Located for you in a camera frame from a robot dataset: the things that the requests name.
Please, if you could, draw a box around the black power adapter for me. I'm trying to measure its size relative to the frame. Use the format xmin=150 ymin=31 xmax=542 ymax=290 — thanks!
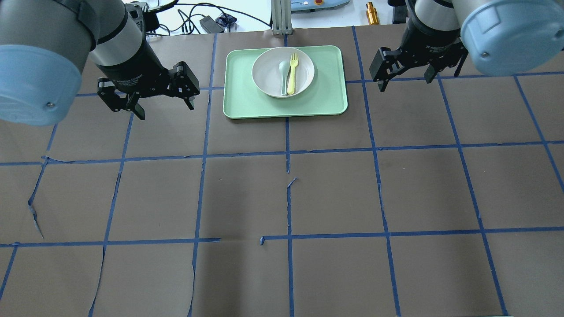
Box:
xmin=199 ymin=15 xmax=224 ymax=34

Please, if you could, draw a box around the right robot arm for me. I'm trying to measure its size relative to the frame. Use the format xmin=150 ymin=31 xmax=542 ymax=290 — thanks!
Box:
xmin=369 ymin=0 xmax=564 ymax=92

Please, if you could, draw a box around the white round plate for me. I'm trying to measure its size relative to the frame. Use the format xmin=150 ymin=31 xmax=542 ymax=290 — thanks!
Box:
xmin=251 ymin=47 xmax=316 ymax=98

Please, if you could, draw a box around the yellow plastic fork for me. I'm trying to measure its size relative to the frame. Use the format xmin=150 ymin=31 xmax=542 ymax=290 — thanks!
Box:
xmin=287 ymin=53 xmax=299 ymax=96

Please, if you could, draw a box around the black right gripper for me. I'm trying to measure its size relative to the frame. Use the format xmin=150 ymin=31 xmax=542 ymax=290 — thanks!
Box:
xmin=369 ymin=18 xmax=468 ymax=92

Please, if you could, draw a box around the gold cylindrical metal tool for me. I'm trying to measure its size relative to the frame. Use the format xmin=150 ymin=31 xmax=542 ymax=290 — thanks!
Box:
xmin=365 ymin=2 xmax=380 ymax=25

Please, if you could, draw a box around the light green rectangular tray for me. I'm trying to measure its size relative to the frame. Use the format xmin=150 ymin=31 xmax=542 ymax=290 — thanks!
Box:
xmin=223 ymin=45 xmax=348 ymax=120

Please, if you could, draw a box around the pale green plastic spoon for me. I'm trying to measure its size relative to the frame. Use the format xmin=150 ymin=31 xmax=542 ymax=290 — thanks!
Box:
xmin=278 ymin=60 xmax=290 ymax=96

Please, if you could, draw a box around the aluminium frame post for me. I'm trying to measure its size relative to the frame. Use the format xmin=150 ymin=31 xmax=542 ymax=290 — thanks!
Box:
xmin=271 ymin=0 xmax=293 ymax=36

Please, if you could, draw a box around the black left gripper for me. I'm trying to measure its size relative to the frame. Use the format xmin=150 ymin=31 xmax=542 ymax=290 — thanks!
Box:
xmin=95 ymin=42 xmax=200 ymax=120

